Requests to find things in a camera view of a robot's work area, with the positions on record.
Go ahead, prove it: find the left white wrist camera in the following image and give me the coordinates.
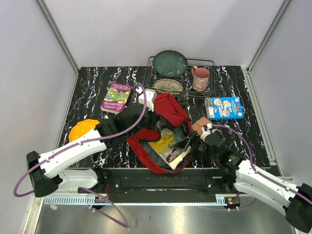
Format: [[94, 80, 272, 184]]
[[136, 87, 157, 112]]

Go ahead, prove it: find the red student backpack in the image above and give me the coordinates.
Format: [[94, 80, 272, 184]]
[[127, 94, 192, 174]]

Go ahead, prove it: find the black wire dish rack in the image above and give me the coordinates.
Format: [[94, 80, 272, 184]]
[[143, 56, 217, 99]]

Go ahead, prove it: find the speckled beige plate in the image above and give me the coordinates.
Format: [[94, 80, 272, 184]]
[[153, 78, 184, 92]]

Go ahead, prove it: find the yellow paperback book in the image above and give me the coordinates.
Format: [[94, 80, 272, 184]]
[[148, 128, 191, 170]]

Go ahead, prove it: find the pink patterned mug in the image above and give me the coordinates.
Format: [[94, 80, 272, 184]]
[[191, 66, 210, 92]]

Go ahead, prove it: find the purple treehouse book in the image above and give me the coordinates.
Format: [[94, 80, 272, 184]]
[[100, 82, 133, 114]]

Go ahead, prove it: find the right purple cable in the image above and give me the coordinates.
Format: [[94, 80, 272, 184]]
[[211, 124, 312, 212]]

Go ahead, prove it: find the blue picture book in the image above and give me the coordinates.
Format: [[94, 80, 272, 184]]
[[204, 97, 244, 120]]

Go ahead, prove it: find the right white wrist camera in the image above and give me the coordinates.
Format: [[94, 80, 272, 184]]
[[200, 123, 212, 141]]

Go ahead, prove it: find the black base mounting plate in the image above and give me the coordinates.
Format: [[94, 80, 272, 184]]
[[77, 168, 252, 195]]

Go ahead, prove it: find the pink leather wallet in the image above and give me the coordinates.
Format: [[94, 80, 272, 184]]
[[192, 117, 212, 136]]

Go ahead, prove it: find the teal ceramic plate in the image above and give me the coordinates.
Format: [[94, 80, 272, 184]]
[[153, 50, 188, 78]]

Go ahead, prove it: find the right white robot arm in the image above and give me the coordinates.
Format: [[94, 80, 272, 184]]
[[174, 130, 312, 233]]

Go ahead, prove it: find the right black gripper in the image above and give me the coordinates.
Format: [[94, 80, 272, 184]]
[[172, 130, 218, 162]]

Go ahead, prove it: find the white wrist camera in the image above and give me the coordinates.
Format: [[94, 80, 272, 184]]
[[200, 123, 212, 141], [136, 87, 157, 112]]

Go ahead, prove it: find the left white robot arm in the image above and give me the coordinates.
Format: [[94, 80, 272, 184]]
[[26, 104, 158, 197]]

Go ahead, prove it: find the orange plastic plate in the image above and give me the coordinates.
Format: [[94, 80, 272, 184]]
[[69, 119, 100, 142]]

